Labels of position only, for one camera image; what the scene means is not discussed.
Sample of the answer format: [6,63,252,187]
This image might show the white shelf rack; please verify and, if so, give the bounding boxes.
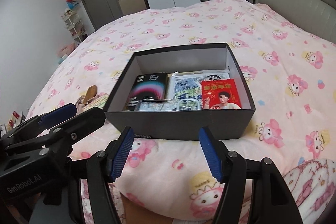
[62,9,88,44]

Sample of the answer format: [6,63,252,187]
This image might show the black cardboard box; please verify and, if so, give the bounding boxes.
[104,43,256,140]

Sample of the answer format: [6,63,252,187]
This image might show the clear phone case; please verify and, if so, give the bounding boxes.
[135,98,201,111]

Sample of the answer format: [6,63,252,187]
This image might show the silver bagged diamond painting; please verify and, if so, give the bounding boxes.
[166,69,230,108]

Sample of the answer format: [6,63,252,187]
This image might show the red envelope with man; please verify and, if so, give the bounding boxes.
[201,79,242,110]

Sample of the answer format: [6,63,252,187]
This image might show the colourful printed card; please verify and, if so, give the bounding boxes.
[83,93,109,111]

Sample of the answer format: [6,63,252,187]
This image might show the black screen protector box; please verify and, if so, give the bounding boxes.
[124,72,168,111]

